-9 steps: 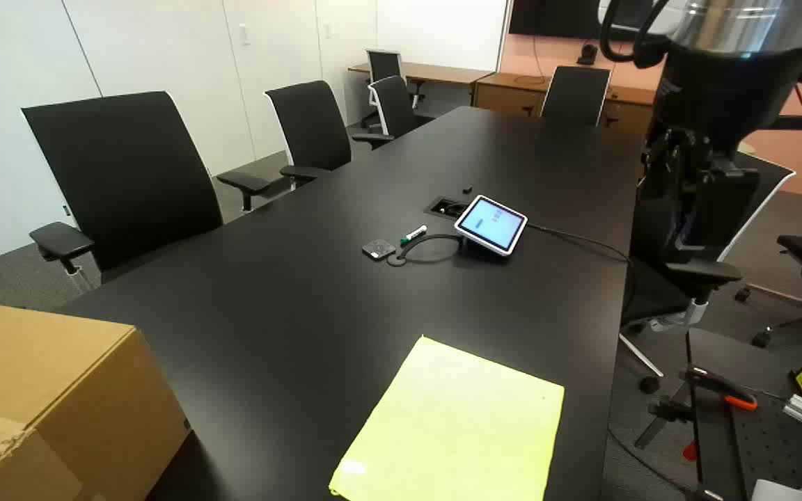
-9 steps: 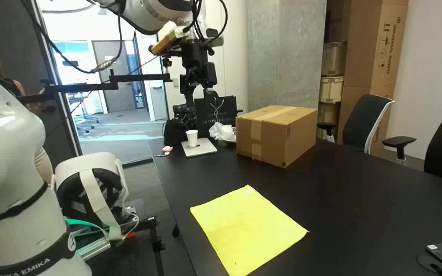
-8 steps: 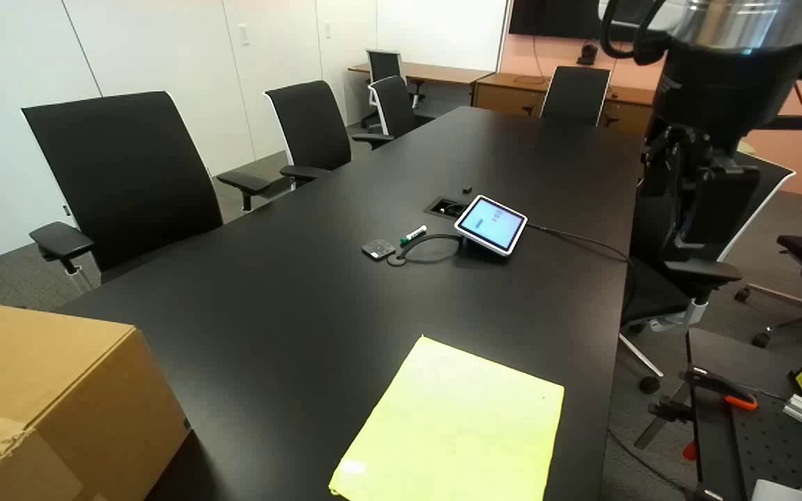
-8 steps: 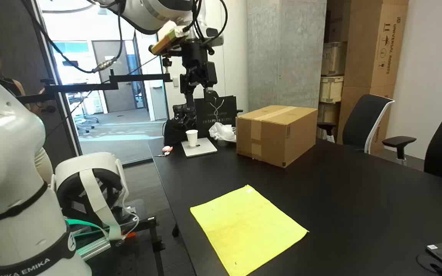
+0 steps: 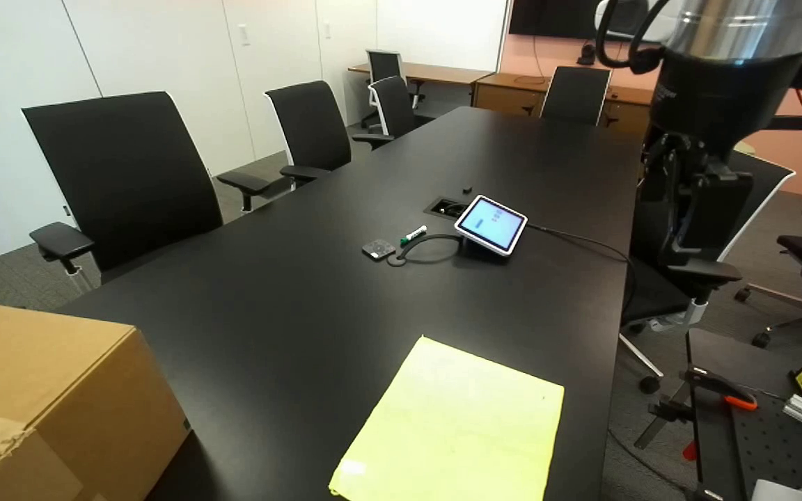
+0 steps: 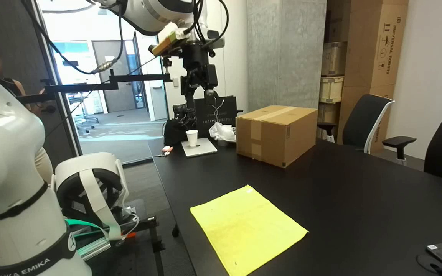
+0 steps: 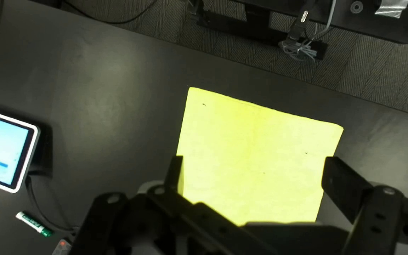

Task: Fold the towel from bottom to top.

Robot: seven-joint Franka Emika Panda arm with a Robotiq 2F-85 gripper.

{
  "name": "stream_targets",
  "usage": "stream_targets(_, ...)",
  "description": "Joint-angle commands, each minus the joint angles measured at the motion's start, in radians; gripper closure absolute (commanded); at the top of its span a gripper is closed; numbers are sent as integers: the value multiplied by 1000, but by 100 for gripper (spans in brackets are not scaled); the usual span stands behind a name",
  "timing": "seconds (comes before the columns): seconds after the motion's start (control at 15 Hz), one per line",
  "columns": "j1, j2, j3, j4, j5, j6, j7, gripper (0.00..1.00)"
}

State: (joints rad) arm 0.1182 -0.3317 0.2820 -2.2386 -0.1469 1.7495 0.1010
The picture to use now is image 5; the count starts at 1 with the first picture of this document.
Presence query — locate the green and white marker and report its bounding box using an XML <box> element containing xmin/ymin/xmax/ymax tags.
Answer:
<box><xmin>399</xmin><ymin>222</ymin><xmax>430</xmax><ymax>250</ymax></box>

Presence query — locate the black tripod stand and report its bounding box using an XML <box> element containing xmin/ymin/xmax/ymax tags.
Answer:
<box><xmin>636</xmin><ymin>324</ymin><xmax>760</xmax><ymax>501</ymax></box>

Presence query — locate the wooden sideboard desk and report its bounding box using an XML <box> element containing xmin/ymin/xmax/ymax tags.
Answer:
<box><xmin>348</xmin><ymin>61</ymin><xmax>664</xmax><ymax>141</ymax></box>

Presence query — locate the brown cardboard box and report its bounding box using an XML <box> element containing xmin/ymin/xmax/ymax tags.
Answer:
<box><xmin>0</xmin><ymin>297</ymin><xmax>190</xmax><ymax>501</ymax></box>

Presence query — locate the yellow towel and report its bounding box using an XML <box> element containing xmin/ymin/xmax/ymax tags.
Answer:
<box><xmin>327</xmin><ymin>335</ymin><xmax>569</xmax><ymax>501</ymax></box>

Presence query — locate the white framed tablet on stand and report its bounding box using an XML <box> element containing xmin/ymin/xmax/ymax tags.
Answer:
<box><xmin>451</xmin><ymin>192</ymin><xmax>536</xmax><ymax>263</ymax></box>

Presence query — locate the looped black cable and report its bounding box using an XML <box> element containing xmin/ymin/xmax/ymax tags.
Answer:
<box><xmin>387</xmin><ymin>232</ymin><xmax>467</xmax><ymax>271</ymax></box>

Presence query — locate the thin black cable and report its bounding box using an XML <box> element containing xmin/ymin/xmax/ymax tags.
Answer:
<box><xmin>522</xmin><ymin>222</ymin><xmax>632</xmax><ymax>267</ymax></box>

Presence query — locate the table cable port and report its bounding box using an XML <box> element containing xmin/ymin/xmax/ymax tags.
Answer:
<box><xmin>431</xmin><ymin>196</ymin><xmax>470</xmax><ymax>222</ymax></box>

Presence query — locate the black wall screen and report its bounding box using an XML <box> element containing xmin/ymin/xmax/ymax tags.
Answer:
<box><xmin>509</xmin><ymin>0</ymin><xmax>607</xmax><ymax>41</ymax></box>

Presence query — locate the orange handled clamp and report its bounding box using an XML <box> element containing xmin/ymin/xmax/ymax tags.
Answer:
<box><xmin>683</xmin><ymin>364</ymin><xmax>764</xmax><ymax>418</ymax></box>

